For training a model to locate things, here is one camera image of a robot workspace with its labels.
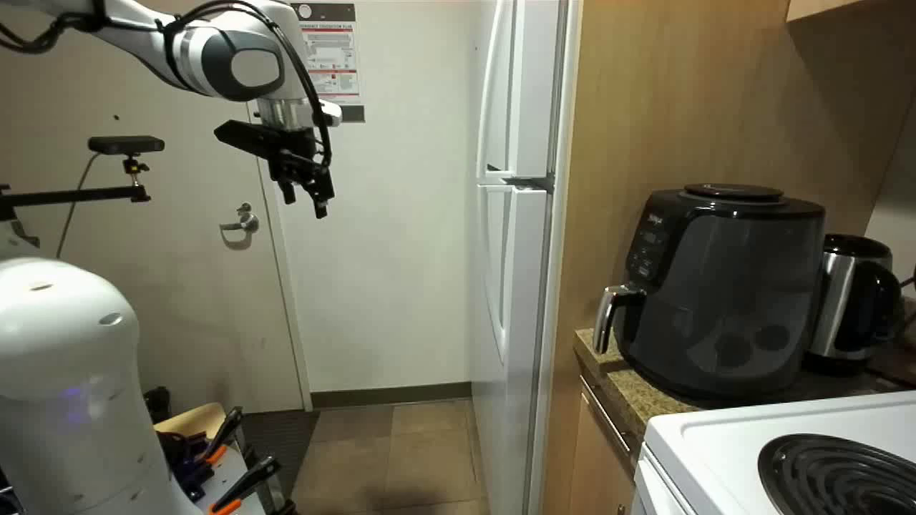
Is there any black air fryer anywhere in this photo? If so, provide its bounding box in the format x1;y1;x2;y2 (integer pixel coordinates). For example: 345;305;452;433
591;181;830;402

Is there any wooden side panel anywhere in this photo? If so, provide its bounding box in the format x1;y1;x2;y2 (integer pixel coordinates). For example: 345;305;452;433
547;0;903;384

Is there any silver drawer handle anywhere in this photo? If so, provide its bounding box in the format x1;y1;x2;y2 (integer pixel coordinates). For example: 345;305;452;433
576;372;640;464

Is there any wooden base cabinet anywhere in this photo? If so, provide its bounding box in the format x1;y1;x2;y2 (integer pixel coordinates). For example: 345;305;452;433
538;365;640;515

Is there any black orange clamp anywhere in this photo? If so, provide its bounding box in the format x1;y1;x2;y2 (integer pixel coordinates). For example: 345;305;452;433
182;407;245;471
209;455;286;515

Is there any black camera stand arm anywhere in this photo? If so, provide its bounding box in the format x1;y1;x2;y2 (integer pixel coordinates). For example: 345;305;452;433
0;152;153;209

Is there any speckled granite countertop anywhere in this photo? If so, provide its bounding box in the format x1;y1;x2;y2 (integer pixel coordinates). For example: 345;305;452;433
570;325;916;468

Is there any white electric stove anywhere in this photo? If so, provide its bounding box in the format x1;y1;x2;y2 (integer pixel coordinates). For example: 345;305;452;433
627;385;916;515

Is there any tan wooden board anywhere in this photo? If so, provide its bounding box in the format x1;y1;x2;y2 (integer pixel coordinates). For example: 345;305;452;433
152;401;231;444

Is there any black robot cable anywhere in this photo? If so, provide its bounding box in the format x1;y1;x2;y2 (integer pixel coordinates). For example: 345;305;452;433
153;0;338;181

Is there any white room door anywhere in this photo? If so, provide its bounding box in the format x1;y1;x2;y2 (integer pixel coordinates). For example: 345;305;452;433
0;0;312;417

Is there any large black coil burner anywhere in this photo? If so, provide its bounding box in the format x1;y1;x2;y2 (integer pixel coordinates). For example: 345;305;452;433
756;433;916;515

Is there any wooden upper cabinet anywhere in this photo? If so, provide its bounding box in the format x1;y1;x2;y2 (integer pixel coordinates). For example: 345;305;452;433
782;0;916;22

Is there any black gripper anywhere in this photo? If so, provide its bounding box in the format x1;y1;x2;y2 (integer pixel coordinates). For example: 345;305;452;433
265;132;338;221

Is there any thin grey camera cable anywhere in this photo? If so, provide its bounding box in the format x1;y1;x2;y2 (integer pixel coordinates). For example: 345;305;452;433
53;152;102;259

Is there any white red paper notice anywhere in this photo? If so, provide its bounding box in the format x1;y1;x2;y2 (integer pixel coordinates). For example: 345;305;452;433
288;0;365;126

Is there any silver door lever handle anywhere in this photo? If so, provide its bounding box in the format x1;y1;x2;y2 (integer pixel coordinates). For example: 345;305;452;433
218;201;261;248

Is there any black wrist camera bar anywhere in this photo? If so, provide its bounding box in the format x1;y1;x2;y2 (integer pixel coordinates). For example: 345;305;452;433
211;116;318;164

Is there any white fridge main door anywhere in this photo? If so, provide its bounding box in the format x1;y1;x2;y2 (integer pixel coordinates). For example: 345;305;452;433
465;176;557;515

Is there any black camera on stand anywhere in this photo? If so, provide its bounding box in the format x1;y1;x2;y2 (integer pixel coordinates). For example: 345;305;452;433
85;134;165;156

